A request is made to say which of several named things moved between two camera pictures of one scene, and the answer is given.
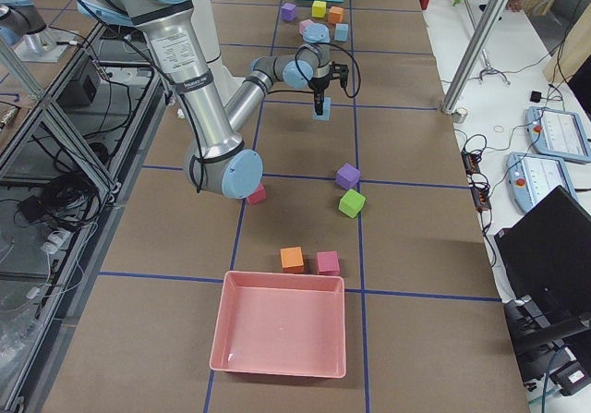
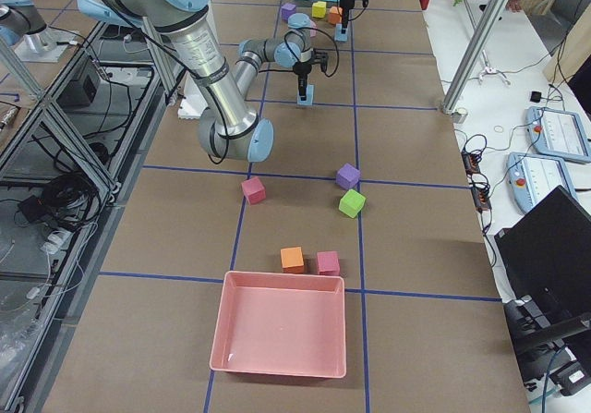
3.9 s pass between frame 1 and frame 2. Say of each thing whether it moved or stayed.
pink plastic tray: stayed
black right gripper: moved
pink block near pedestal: stayed
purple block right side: stayed
